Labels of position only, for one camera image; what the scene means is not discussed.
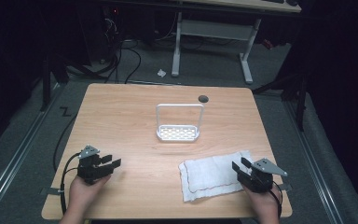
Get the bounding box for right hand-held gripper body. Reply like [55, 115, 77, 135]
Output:
[237, 158, 288, 194]

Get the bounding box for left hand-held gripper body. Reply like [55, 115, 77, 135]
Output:
[76, 144, 112, 185]

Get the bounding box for white towel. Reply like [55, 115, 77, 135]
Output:
[178, 150, 255, 203]

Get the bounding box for person's right hand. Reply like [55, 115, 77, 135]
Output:
[241, 183, 282, 217]

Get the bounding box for person's left hand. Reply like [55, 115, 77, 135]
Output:
[68, 174, 112, 217]

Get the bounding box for black tape floor mark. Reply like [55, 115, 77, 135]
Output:
[59, 106, 73, 118]

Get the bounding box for black metal stand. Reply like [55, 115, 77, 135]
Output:
[252, 62, 309, 132]
[39, 52, 71, 112]

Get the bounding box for white-legged wooden desk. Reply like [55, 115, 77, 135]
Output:
[105, 0, 302, 85]

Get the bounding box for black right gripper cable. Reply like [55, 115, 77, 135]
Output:
[268, 181, 283, 219]

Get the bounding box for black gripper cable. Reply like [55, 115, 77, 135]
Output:
[52, 114, 82, 217]
[268, 181, 283, 219]

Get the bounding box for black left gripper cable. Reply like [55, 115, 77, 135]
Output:
[52, 114, 82, 217]

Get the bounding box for metal floor rail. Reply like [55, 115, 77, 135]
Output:
[0, 82, 63, 220]
[283, 101, 346, 224]

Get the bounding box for white rack with handle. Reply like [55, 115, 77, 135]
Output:
[155, 103, 205, 143]

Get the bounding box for black floor cables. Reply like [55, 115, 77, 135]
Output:
[64, 12, 181, 85]

